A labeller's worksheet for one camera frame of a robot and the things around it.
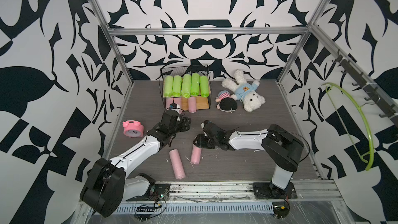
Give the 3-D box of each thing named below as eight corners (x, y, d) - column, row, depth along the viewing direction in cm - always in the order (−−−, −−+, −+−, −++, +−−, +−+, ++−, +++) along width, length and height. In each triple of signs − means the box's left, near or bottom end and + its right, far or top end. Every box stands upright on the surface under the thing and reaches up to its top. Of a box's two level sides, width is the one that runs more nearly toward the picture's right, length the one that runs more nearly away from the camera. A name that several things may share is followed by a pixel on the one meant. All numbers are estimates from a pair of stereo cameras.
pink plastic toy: (130, 139, 96) (120, 128, 84) (132, 132, 99) (123, 120, 87) (145, 139, 96) (138, 128, 84) (147, 132, 99) (140, 120, 87)
